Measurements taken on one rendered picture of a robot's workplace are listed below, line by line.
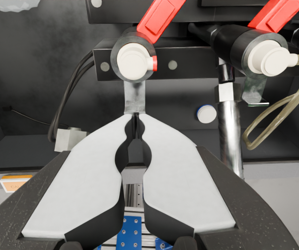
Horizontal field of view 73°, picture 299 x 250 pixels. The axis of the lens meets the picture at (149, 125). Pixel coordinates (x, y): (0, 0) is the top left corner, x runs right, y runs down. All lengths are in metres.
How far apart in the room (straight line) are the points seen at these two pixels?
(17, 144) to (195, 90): 0.39
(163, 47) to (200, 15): 0.05
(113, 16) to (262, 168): 0.35
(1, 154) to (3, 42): 0.21
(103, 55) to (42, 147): 0.28
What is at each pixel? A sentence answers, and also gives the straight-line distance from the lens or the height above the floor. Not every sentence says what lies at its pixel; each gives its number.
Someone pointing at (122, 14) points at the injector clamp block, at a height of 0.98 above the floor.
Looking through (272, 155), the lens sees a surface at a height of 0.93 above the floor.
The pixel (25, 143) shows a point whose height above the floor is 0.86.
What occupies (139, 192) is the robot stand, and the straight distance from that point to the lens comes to 1.09.
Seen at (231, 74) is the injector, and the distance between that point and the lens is 0.19.
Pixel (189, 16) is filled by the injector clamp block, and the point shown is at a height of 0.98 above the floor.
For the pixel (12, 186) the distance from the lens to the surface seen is 0.44.
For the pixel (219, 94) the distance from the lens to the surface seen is 0.18.
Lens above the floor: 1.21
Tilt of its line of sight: 59 degrees down
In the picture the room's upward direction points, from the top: 176 degrees clockwise
